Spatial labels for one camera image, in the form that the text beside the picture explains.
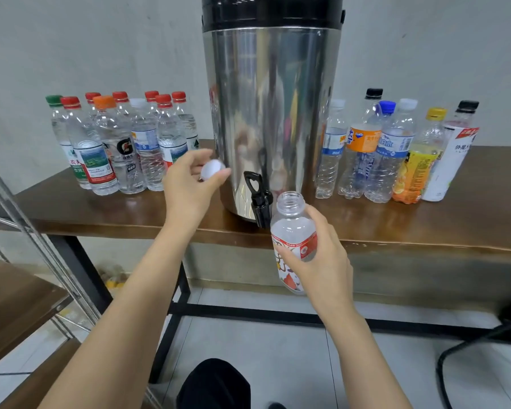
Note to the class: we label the stainless steel water dispenser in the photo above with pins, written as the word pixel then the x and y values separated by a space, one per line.
pixel 268 106

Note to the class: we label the green label plastic water bottle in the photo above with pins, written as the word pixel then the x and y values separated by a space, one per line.
pixel 60 132

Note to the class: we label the cluster of plastic bottles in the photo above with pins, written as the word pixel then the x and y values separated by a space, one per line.
pixel 392 153

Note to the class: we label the black metal table frame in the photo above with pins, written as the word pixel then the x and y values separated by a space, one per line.
pixel 383 323

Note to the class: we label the person's black trouser leg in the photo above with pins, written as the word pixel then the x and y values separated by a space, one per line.
pixel 213 386

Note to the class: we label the white-cap blue-label bottle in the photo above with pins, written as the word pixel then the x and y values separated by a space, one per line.
pixel 146 145

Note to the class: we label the yellow debris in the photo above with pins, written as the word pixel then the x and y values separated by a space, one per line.
pixel 115 283

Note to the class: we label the wooden metal shelf rack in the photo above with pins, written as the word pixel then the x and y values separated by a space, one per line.
pixel 8 311

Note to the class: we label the orange cap clear plastic bottle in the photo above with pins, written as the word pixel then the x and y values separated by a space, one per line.
pixel 123 153

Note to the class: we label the white patterned label plastic bottle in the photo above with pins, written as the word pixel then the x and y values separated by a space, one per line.
pixel 291 234

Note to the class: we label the person's left hand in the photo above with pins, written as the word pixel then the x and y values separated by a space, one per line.
pixel 187 200

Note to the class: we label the person's right hand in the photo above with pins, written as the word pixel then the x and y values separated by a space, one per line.
pixel 324 268

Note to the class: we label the person's right forearm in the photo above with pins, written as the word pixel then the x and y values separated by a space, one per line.
pixel 366 366

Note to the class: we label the person's left forearm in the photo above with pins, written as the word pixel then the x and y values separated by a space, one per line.
pixel 111 336

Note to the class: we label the person's black shoe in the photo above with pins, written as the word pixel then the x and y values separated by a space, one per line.
pixel 277 405

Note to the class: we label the wooden stool with black frame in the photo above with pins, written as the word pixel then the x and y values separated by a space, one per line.
pixel 485 336

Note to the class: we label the white bottle cap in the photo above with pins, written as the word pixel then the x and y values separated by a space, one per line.
pixel 212 169

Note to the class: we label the green red label plastic bottle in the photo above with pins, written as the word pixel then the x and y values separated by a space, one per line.
pixel 151 94

